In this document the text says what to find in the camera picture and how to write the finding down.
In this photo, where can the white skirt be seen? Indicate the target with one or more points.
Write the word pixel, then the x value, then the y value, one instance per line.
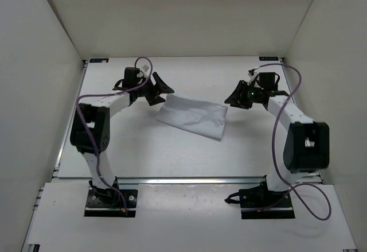
pixel 194 115

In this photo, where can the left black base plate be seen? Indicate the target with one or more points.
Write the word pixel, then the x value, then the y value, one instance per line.
pixel 108 203

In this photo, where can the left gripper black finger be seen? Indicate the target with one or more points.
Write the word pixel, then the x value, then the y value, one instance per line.
pixel 161 86
pixel 153 97

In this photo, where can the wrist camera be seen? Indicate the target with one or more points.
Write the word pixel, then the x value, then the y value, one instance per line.
pixel 144 69
pixel 253 74

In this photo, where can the right blue corner label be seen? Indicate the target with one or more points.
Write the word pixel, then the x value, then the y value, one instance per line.
pixel 268 58

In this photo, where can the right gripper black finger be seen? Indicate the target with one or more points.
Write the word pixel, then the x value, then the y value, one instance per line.
pixel 244 104
pixel 236 94

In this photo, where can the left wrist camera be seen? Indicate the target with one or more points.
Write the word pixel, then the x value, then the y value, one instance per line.
pixel 144 69

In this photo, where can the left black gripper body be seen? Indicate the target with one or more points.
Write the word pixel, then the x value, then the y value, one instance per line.
pixel 145 89

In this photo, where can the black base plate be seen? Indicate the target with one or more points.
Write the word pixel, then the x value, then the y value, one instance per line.
pixel 108 203
pixel 260 203

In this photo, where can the blue corner label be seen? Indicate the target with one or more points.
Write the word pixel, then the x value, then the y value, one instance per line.
pixel 268 58
pixel 99 60

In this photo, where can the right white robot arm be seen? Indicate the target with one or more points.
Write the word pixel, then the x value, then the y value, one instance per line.
pixel 307 145

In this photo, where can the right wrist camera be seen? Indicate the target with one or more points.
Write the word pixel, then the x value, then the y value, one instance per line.
pixel 253 74

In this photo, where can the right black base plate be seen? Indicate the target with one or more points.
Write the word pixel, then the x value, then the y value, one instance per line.
pixel 260 203

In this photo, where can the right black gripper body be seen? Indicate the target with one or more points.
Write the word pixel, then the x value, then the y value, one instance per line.
pixel 254 93

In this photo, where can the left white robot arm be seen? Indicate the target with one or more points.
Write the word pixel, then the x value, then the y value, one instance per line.
pixel 90 132

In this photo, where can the left blue corner label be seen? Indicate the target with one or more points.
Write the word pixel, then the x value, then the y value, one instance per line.
pixel 99 60

